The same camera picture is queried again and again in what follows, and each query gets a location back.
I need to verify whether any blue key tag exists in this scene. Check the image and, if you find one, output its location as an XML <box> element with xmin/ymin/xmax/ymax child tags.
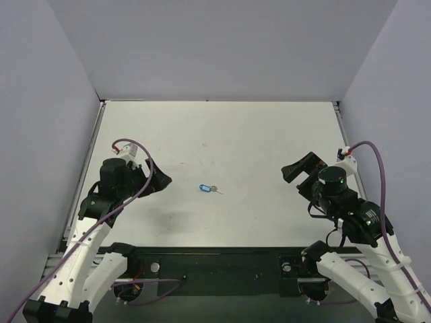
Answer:
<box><xmin>199</xmin><ymin>184</ymin><xmax>211</xmax><ymax>192</ymax></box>

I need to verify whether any silver key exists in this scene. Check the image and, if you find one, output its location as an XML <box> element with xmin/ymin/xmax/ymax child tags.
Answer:
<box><xmin>211</xmin><ymin>186</ymin><xmax>223</xmax><ymax>194</ymax></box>

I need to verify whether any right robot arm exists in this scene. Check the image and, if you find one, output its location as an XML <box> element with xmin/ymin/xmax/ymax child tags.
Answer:
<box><xmin>281</xmin><ymin>149</ymin><xmax>430</xmax><ymax>322</ymax></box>

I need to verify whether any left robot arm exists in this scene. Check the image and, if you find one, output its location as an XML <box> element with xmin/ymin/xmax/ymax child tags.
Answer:
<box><xmin>23</xmin><ymin>157</ymin><xmax>172</xmax><ymax>322</ymax></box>

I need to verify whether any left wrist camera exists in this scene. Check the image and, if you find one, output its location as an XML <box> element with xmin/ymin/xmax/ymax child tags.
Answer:
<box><xmin>117</xmin><ymin>143</ymin><xmax>138</xmax><ymax>168</ymax></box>

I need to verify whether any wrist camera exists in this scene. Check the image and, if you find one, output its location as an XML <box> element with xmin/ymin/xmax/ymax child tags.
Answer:
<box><xmin>335</xmin><ymin>146</ymin><xmax>358</xmax><ymax>176</ymax></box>
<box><xmin>117</xmin><ymin>143</ymin><xmax>138</xmax><ymax>168</ymax></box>

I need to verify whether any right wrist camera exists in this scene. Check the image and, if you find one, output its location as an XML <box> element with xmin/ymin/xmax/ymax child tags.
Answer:
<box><xmin>335</xmin><ymin>146</ymin><xmax>358</xmax><ymax>176</ymax></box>

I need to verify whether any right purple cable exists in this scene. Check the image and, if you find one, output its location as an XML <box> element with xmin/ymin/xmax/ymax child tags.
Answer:
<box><xmin>346</xmin><ymin>140</ymin><xmax>428</xmax><ymax>312</ymax></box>

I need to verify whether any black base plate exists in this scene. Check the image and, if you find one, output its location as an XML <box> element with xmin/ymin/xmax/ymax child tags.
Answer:
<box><xmin>97</xmin><ymin>246</ymin><xmax>364</xmax><ymax>299</ymax></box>

